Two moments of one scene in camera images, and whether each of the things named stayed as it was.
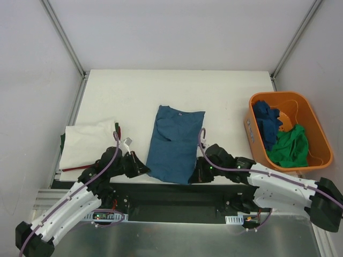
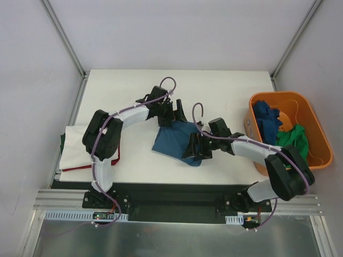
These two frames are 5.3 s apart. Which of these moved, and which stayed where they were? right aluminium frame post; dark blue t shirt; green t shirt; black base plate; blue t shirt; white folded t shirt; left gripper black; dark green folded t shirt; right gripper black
Moved: right gripper black; left gripper black; blue t shirt
Stayed: white folded t shirt; right aluminium frame post; dark green folded t shirt; dark blue t shirt; green t shirt; black base plate
